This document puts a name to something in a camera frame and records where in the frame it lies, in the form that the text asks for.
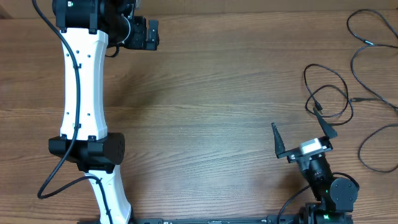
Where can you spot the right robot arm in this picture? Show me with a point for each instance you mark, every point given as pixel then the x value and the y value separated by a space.
pixel 335 192

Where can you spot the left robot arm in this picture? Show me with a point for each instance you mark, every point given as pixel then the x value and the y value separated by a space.
pixel 87 29

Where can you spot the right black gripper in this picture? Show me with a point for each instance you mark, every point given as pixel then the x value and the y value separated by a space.
pixel 329 130

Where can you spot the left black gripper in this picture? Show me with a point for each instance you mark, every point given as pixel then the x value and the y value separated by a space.
pixel 140 41

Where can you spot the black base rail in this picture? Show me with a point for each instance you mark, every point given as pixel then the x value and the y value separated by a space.
pixel 214 221

